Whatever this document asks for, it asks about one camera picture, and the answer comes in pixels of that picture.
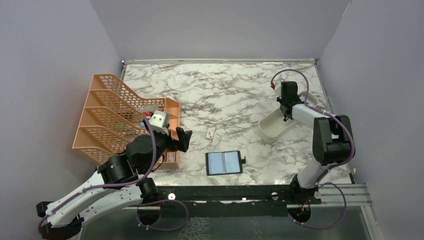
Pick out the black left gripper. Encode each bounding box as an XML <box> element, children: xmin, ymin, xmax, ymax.
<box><xmin>143</xmin><ymin>119</ymin><xmax>193</xmax><ymax>174</ymax></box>

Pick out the black card holder wallet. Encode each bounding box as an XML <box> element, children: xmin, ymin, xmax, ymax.
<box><xmin>205</xmin><ymin>150</ymin><xmax>246</xmax><ymax>176</ymax></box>

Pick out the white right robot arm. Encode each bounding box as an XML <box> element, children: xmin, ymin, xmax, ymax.
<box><xmin>277</xmin><ymin>81</ymin><xmax>356</xmax><ymax>204</ymax></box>

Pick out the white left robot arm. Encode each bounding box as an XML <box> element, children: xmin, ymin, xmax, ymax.
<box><xmin>36</xmin><ymin>127</ymin><xmax>193</xmax><ymax>240</ymax></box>

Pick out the red white box in rack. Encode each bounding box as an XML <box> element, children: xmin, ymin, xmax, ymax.
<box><xmin>166</xmin><ymin>152</ymin><xmax>176</xmax><ymax>163</ymax></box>

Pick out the small white box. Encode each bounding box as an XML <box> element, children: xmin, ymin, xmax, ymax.
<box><xmin>205</xmin><ymin>127</ymin><xmax>215</xmax><ymax>140</ymax></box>

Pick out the white plastic tray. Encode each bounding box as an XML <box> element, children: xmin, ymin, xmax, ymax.
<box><xmin>255</xmin><ymin>91</ymin><xmax>320</xmax><ymax>144</ymax></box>

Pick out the grey box in rack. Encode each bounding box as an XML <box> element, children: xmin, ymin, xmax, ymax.
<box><xmin>136</xmin><ymin>104</ymin><xmax>160</xmax><ymax>113</ymax></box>

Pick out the orange file organizer rack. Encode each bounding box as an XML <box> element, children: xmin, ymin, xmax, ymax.
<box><xmin>72</xmin><ymin>73</ymin><xmax>181</xmax><ymax>166</ymax></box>

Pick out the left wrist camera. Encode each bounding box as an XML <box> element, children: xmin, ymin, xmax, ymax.
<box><xmin>149</xmin><ymin>110</ymin><xmax>171</xmax><ymax>136</ymax></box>

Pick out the black mounting rail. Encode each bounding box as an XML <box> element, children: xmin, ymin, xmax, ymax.
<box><xmin>132</xmin><ymin>180</ymin><xmax>322</xmax><ymax>220</ymax></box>

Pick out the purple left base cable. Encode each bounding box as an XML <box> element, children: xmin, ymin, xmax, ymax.
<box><xmin>136</xmin><ymin>198</ymin><xmax>190</xmax><ymax>232</ymax></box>

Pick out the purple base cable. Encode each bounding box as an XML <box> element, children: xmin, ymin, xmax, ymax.
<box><xmin>136</xmin><ymin>198</ymin><xmax>190</xmax><ymax>232</ymax></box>
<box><xmin>287</xmin><ymin>182</ymin><xmax>348</xmax><ymax>230</ymax></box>

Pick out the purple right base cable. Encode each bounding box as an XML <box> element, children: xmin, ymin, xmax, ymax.
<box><xmin>287</xmin><ymin>182</ymin><xmax>348</xmax><ymax>230</ymax></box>

